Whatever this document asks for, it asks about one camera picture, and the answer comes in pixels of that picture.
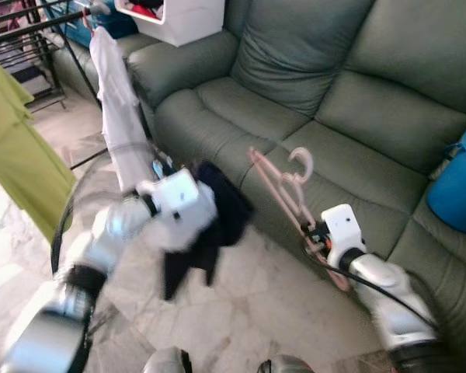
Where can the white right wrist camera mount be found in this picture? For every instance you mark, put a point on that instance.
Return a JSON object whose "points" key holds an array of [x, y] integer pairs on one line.
{"points": [[346, 229]]}

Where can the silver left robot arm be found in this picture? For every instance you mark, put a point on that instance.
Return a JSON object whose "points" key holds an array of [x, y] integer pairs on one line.
{"points": [[109, 233]]}

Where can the pink plastic clothes hanger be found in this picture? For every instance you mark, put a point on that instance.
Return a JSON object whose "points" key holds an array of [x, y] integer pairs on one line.
{"points": [[278, 190], [88, 19]]}

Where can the grey green leather sofa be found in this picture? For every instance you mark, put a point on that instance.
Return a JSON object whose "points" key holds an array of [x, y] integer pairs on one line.
{"points": [[357, 116]]}

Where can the robot left leg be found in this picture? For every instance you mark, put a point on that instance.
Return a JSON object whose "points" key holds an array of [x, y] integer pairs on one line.
{"points": [[167, 361]]}

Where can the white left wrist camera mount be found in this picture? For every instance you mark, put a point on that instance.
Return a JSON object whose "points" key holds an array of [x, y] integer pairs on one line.
{"points": [[179, 198]]}

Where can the robot leg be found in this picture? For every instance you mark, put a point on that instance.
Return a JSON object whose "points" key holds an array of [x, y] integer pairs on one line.
{"points": [[287, 365], [167, 361]]}

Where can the black and white garment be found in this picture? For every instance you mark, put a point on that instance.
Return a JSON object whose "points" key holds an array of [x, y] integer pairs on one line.
{"points": [[229, 210]]}

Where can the yellow green shirt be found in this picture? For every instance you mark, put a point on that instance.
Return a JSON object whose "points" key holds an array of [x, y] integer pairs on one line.
{"points": [[23, 155]]}

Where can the white storage box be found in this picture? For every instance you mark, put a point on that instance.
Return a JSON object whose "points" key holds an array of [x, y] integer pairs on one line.
{"points": [[186, 23]]}

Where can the robot right leg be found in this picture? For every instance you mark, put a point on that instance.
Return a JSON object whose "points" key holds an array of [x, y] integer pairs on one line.
{"points": [[287, 365]]}

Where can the teal storage box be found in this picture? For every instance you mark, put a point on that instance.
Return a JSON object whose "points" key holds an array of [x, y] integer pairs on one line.
{"points": [[120, 27]]}

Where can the white shirt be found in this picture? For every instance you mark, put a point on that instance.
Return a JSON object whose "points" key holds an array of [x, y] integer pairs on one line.
{"points": [[120, 109]]}

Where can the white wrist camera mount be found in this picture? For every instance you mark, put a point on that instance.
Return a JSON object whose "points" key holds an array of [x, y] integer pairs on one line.
{"points": [[346, 229], [179, 198]]}

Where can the black metal drying rack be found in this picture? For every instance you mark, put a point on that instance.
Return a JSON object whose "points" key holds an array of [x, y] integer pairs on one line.
{"points": [[54, 21]]}

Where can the blue plastic bucket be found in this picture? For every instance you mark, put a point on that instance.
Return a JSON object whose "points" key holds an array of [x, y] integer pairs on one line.
{"points": [[458, 194]]}

